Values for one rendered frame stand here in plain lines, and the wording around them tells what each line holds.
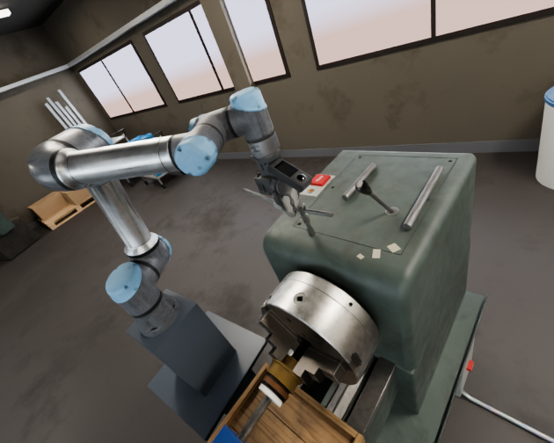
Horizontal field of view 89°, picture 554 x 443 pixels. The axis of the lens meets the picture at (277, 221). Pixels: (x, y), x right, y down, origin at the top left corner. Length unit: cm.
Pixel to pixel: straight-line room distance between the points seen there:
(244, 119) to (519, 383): 181
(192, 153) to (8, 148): 716
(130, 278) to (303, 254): 53
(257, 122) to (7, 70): 737
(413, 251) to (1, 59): 776
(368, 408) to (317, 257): 45
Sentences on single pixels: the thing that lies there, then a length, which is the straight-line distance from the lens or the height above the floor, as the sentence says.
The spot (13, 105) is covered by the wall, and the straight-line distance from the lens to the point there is 778.
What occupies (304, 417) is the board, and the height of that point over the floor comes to 89.
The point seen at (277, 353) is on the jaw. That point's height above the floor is 113.
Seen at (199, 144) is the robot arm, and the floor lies 165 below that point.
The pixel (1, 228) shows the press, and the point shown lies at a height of 53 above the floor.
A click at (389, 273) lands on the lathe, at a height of 125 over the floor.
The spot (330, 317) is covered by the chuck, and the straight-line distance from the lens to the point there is 71.
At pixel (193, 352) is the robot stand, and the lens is 117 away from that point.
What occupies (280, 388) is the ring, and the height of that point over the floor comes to 111.
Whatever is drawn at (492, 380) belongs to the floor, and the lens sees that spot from 199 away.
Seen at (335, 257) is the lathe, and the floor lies 125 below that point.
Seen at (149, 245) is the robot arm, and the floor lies 134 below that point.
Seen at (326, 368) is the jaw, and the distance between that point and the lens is 75.
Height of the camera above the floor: 180
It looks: 35 degrees down
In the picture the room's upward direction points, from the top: 23 degrees counter-clockwise
